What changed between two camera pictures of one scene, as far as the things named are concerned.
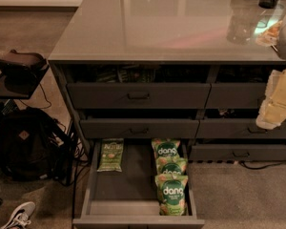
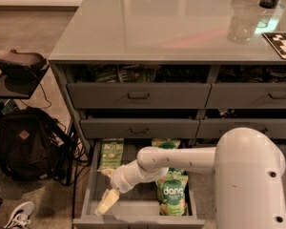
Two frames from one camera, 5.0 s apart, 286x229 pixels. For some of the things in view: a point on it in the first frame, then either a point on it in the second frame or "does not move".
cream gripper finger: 276,107 to 111,197
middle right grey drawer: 244,129 does not move
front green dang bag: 172,199 does not move
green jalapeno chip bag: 112,155 does not move
